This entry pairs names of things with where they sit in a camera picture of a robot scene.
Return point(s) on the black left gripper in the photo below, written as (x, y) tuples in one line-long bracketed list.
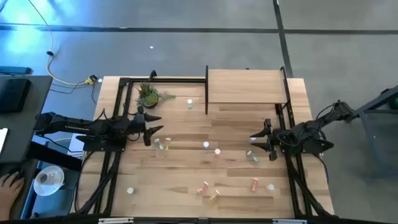
[(138, 123)]

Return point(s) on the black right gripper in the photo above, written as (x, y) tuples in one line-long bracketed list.
[(282, 139)]

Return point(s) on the green medicine bottle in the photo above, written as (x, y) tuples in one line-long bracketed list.
[(159, 144), (190, 104)]

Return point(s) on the clear container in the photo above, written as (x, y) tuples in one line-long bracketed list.
[(252, 156)]

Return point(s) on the pink medicine bottle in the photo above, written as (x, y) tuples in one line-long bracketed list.
[(217, 152), (254, 184), (202, 188)]

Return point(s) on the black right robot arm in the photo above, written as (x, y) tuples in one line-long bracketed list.
[(311, 137)]

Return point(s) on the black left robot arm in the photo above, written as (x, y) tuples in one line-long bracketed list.
[(93, 127)]

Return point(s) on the potted green plant black pot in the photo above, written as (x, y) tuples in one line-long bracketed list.
[(149, 98)]

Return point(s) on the white box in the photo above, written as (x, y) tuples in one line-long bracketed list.
[(73, 146)]

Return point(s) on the black floor tape strip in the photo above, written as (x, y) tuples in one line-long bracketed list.
[(155, 30), (281, 37)]

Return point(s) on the black lower desk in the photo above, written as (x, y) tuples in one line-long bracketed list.
[(46, 154)]

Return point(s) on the black desk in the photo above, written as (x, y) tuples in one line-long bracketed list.
[(40, 102), (46, 154)]

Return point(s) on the grey metal stand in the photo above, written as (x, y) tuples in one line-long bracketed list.
[(376, 101)]

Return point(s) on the green round object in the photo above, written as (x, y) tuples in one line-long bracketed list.
[(395, 103)]

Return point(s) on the black desk pad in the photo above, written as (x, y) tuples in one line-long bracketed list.
[(14, 95)]

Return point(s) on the flat blue device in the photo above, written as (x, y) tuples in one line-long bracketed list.
[(15, 70)]

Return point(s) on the white sheet on desk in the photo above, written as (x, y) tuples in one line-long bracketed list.
[(2, 140)]

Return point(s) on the person's hand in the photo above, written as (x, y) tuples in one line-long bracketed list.
[(9, 193)]

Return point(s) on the black aluminium rig frame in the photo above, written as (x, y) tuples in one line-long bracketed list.
[(174, 80)]

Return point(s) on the black frame clamp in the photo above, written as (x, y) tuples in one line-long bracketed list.
[(152, 74)]

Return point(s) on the wooden shelf with black frame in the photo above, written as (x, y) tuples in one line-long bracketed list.
[(245, 90)]

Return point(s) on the silver metal bracket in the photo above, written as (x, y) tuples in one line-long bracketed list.
[(289, 221), (115, 221)]

